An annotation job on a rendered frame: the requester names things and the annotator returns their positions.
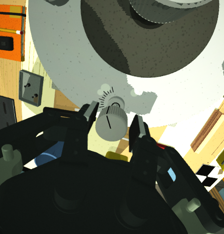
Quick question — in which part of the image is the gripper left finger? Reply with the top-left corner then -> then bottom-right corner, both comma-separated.
0,101 -> 99,165

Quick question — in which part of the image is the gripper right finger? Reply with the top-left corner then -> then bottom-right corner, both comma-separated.
128,114 -> 224,230

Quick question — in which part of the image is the grey knurled foot screw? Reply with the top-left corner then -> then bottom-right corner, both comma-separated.
95,102 -> 128,142

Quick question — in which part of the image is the grey knurled index disc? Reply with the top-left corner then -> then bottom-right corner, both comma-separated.
129,0 -> 216,25

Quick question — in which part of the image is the dark grey round disc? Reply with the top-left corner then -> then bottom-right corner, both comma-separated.
80,0 -> 220,78

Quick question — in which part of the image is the small yellow block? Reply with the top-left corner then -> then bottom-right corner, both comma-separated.
105,151 -> 129,163

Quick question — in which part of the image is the blue round tin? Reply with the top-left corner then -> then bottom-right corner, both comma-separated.
34,141 -> 65,167

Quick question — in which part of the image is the grey shallow tray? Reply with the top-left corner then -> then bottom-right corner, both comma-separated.
18,69 -> 44,107

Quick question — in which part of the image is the black white checker card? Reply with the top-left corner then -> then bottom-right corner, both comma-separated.
194,163 -> 223,187

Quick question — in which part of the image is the striped wooden block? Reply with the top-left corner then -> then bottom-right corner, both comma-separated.
190,107 -> 224,153

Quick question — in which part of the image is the grey round-table machine body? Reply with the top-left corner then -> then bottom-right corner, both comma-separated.
28,0 -> 224,128

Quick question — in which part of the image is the dark grey slotted plate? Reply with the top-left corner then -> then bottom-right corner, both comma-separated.
0,93 -> 18,133

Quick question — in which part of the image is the grey steel ruler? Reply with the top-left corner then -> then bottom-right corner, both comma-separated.
21,6 -> 26,62

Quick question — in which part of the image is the black flat device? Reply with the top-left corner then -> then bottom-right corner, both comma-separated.
0,35 -> 14,51

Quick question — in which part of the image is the yellow pencil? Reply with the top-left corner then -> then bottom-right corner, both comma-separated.
0,27 -> 24,35

